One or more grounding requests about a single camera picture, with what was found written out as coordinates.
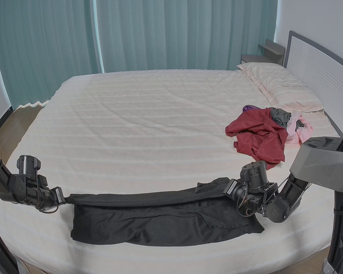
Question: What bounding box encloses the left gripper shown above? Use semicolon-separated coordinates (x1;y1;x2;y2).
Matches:
44;186;65;208

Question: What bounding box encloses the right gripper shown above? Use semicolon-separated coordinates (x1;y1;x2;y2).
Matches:
224;179;243;199

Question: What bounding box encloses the black T-shirt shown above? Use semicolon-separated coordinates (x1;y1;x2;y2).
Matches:
64;177;265;247

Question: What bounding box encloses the bed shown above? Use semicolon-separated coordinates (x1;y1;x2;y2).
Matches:
0;30;343;274

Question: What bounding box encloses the dark red garment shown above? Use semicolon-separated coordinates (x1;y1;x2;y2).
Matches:
225;108;289;170

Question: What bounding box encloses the grey garment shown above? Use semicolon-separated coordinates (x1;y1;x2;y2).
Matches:
270;108;306;129

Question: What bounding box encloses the pink garment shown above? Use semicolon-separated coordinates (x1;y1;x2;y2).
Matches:
284;110;313;145

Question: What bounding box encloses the cream pillow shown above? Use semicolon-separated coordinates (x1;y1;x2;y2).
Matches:
237;62;325;113

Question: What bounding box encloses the grey bedside table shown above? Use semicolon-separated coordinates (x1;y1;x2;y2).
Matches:
241;38;285;66

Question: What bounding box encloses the blue-green curtain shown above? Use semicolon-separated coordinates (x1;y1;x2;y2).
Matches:
93;0;278;71
0;0;105;109

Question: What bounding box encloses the black cable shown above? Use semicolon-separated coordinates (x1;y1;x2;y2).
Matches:
36;204;59;213
237;199;258;217

